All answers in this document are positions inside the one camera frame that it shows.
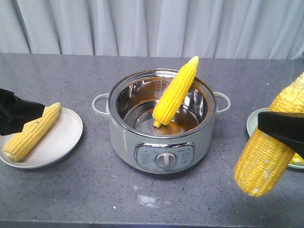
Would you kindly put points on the green electric cooking pot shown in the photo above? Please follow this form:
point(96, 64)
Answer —
point(170, 148)

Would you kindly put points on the pale yellow corn cob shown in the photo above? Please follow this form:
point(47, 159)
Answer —
point(20, 144)

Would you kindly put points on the white pleated curtain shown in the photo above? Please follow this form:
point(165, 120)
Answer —
point(241, 29)

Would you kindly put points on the bright yellow corn cob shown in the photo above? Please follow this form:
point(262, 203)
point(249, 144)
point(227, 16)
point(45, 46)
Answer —
point(175, 93)

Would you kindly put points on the green round plate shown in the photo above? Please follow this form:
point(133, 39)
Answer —
point(252, 122)

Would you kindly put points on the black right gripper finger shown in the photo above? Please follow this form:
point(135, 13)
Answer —
point(287, 128)

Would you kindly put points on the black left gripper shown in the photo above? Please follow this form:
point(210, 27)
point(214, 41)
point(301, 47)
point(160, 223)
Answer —
point(15, 112)

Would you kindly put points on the white round plate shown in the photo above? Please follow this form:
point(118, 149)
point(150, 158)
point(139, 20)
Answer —
point(59, 140)

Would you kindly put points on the yellow corn cob with spots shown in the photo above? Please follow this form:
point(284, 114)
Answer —
point(264, 158)

